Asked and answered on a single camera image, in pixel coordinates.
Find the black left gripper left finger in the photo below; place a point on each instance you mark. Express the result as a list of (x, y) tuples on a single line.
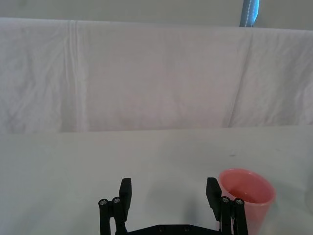
[(125, 195)]

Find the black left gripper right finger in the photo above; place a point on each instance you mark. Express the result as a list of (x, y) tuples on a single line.
[(213, 195)]

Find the pink plastic cup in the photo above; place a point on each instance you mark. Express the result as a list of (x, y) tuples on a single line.
[(247, 186)]

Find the white table cloth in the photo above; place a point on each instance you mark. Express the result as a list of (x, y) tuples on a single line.
[(73, 171)]

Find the white curtain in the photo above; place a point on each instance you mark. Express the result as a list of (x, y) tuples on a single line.
[(151, 78)]

